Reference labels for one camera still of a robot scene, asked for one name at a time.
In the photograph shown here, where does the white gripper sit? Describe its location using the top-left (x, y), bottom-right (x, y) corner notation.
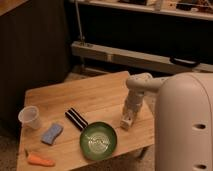
top-left (121, 95), bottom-right (143, 125)

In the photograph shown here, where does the white plastic bottle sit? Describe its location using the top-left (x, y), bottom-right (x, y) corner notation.
top-left (120, 117), bottom-right (132, 130)

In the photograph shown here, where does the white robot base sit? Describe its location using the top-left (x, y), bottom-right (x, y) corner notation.
top-left (155, 73), bottom-right (213, 171)

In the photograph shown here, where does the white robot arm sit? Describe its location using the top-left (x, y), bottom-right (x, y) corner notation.
top-left (120, 73), bottom-right (167, 129)

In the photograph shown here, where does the green ceramic bowl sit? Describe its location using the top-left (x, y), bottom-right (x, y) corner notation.
top-left (79, 122), bottom-right (117, 161)

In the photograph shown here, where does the wooden table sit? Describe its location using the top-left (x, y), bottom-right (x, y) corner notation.
top-left (17, 71), bottom-right (154, 171)

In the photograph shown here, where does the black white striped cloth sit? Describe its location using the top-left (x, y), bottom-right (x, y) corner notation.
top-left (65, 108), bottom-right (88, 131)

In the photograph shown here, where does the blue sponge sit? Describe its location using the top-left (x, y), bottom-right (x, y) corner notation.
top-left (41, 123), bottom-right (63, 145)

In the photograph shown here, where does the clear plastic cup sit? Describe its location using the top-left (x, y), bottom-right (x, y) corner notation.
top-left (18, 106), bottom-right (42, 130)

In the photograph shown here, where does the metal pole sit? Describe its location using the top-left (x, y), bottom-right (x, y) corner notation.
top-left (74, 0), bottom-right (85, 45)

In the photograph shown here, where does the orange carrot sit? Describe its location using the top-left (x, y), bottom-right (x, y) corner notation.
top-left (25, 150), bottom-right (55, 167)

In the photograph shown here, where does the dark wooden cabinet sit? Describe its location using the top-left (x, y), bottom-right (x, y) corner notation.
top-left (0, 0), bottom-right (70, 131)

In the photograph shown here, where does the cluttered shelf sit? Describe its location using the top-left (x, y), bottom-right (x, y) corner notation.
top-left (69, 0), bottom-right (213, 21)

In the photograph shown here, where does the grey metal rail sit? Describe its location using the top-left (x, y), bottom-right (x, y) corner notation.
top-left (71, 41), bottom-right (213, 74)

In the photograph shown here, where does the black handle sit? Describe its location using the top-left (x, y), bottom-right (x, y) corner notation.
top-left (169, 57), bottom-right (200, 68)

